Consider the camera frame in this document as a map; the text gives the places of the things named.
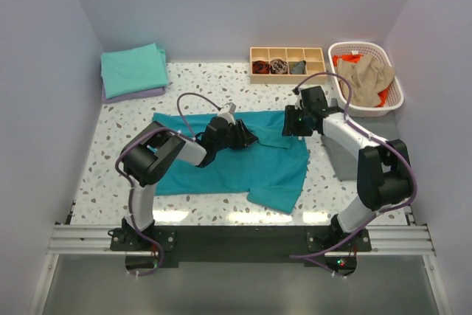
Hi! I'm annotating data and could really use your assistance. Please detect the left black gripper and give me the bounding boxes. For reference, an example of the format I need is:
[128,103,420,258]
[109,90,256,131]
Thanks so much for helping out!
[214,119,257,153]

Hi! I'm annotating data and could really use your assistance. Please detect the teal t shirt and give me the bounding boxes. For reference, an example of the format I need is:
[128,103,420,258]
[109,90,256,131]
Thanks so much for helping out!
[156,111,309,214]

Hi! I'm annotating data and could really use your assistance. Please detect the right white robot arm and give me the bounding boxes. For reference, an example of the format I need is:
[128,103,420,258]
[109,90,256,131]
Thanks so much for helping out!
[282,86,416,251]

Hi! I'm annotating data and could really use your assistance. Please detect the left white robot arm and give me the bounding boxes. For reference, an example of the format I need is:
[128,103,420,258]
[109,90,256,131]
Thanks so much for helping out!
[115,114,259,250]

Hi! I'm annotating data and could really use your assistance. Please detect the grey rolled sock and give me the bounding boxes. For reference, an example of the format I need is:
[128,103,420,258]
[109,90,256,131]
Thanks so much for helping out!
[288,60,306,75]

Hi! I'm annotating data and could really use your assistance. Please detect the brown white rolled sock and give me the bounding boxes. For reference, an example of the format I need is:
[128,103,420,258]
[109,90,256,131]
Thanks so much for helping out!
[270,58,288,75]

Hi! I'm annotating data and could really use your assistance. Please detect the wooden compartment tray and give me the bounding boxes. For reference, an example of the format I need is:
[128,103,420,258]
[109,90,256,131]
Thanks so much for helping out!
[249,46,326,85]

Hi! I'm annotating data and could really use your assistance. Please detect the red black rolled sock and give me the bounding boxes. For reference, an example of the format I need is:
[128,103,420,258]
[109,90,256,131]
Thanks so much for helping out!
[252,60,271,75]

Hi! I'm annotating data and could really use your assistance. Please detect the beige t shirt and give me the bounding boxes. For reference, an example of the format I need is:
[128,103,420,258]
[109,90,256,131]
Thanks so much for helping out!
[336,53,397,107]

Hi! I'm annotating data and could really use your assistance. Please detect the orange t shirt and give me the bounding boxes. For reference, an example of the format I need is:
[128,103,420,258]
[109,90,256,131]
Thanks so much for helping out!
[331,53,390,108]

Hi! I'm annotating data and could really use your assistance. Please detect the folded grey t shirt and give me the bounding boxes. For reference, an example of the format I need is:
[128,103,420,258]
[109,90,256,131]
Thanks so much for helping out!
[321,111,399,181]

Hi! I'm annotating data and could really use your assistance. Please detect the folded lavender t shirt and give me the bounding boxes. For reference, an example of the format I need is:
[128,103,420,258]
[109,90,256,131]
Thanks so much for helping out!
[102,86,166,104]

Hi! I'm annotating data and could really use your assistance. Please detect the white laundry basket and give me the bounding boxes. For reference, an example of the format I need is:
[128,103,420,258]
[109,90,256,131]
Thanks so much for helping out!
[327,41,404,117]

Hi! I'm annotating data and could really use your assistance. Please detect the folded mint t shirt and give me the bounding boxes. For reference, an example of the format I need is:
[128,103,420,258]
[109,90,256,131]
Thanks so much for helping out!
[100,43,169,100]

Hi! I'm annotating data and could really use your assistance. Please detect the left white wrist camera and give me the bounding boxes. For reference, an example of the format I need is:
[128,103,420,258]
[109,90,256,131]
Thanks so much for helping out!
[217,103,236,125]

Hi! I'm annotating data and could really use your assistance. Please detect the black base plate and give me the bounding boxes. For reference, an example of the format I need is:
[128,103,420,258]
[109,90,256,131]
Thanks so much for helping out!
[110,224,372,270]

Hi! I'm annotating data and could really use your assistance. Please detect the aluminium rail frame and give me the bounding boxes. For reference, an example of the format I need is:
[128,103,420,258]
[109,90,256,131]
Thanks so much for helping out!
[46,212,434,255]

